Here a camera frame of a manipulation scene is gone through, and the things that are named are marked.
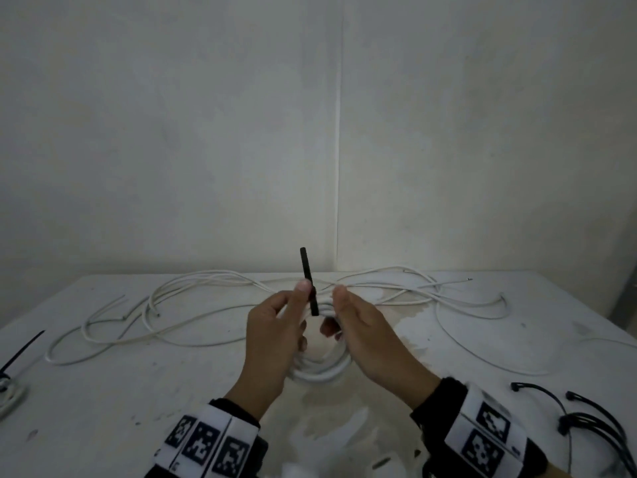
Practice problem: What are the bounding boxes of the person's left hand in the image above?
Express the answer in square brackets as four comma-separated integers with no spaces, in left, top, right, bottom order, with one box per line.
[238,279,313,400]

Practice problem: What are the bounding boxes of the person's right hand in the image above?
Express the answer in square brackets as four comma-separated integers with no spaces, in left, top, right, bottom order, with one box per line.
[319,285,443,410]

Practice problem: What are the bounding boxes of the black plastic zip tie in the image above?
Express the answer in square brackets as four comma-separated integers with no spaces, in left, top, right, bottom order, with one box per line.
[300,247,320,318]
[0,331,46,382]

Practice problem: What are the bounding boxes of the bunch of black zip ties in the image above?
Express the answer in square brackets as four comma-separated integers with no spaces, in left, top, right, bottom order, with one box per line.
[511,382,637,478]

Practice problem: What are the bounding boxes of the person's left forearm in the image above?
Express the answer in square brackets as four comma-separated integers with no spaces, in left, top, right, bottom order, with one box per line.
[226,380,287,422]

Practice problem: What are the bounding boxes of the black left wristband white markers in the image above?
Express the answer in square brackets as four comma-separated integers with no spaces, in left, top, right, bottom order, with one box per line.
[145,398,269,478]

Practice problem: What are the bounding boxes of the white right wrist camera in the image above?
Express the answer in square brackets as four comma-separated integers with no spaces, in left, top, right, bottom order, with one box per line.
[368,447,429,478]

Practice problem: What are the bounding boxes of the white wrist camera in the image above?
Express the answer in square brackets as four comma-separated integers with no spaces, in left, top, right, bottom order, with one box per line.
[368,447,429,478]
[278,460,312,478]

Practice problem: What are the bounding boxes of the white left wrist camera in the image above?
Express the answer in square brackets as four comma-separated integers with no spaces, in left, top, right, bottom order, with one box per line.
[278,460,312,478]

